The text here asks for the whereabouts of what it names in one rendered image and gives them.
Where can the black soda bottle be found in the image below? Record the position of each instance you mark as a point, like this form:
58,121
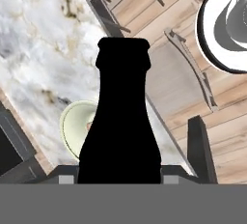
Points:
120,121

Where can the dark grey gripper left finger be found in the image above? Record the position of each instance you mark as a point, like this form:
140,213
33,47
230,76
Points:
66,174

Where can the pale green bowl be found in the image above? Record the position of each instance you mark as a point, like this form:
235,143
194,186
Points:
75,125

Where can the dark grey cabinet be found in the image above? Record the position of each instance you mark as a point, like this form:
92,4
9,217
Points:
13,144

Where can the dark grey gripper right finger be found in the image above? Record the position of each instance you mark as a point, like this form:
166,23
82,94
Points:
173,174

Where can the white and black round thing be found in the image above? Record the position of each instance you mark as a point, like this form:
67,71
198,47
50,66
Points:
212,25

